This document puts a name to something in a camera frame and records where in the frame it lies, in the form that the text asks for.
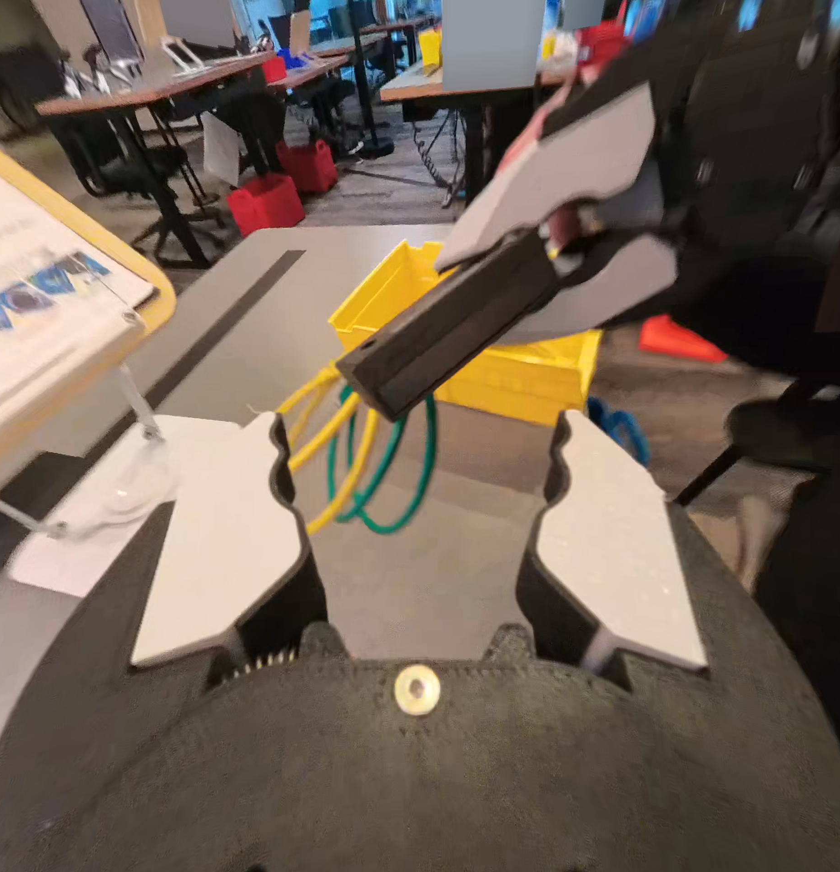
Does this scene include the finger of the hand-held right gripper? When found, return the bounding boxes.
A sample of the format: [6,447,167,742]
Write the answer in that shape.
[508,233,681,340]
[433,80,657,272]

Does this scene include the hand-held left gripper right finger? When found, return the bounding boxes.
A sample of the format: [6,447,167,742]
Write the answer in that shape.
[515,409,710,677]

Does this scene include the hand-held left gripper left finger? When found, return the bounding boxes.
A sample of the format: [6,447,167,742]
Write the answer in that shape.
[130,410,328,673]

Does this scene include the yellow plastic bin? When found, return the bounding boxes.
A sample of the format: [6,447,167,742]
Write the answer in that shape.
[328,238,605,428]

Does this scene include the yellow ethernet cable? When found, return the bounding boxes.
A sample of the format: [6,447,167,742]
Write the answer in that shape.
[275,367,381,537]

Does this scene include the black network switch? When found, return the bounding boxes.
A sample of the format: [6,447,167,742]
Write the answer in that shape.
[336,230,562,423]

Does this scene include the green ethernet cable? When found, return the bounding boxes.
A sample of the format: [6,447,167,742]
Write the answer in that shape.
[326,385,439,535]

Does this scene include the clear acrylic stand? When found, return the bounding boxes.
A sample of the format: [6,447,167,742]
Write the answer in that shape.
[0,364,184,544]

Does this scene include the white paper sheet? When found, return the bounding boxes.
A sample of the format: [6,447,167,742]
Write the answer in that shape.
[7,414,257,600]

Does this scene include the brown desk with black legs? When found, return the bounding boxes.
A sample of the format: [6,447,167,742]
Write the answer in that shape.
[379,58,584,208]
[266,27,393,159]
[37,49,279,270]

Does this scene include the black office chair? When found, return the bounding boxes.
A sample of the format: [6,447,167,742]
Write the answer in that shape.
[675,381,840,505]
[69,143,229,268]

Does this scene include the printed instruction sheet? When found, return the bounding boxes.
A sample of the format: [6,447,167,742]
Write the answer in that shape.
[0,163,156,413]

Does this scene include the wooden instruction board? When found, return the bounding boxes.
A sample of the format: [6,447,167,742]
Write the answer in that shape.
[0,139,179,471]

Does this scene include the white hanging paper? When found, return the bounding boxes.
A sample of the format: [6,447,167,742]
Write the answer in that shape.
[200,111,244,188]

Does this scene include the blue cable coil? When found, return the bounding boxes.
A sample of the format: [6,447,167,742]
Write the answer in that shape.
[585,396,651,467]

